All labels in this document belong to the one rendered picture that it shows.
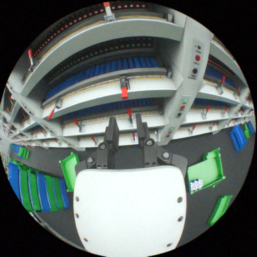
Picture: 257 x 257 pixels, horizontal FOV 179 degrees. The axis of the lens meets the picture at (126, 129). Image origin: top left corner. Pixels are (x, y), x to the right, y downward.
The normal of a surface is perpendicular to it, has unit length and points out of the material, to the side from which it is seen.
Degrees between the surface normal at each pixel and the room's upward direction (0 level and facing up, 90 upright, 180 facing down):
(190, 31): 90
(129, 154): 0
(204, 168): 18
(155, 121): 23
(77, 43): 113
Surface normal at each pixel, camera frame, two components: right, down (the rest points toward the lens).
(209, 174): -0.44, -0.47
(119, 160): -0.15, -0.52
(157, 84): -0.12, -0.16
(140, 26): 0.09, 0.98
